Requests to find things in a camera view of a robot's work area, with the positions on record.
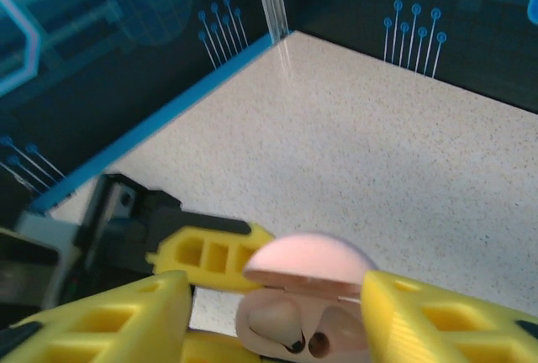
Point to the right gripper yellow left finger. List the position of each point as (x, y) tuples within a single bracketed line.
[(168, 296)]

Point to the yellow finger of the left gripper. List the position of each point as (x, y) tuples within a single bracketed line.
[(180, 249), (210, 350)]

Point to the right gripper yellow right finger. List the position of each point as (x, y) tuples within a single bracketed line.
[(386, 308)]

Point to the pink earbud charging case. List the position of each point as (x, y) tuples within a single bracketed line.
[(302, 258)]

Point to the blue table edge trim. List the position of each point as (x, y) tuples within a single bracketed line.
[(168, 113)]

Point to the aluminium corner post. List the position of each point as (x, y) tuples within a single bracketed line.
[(271, 1)]

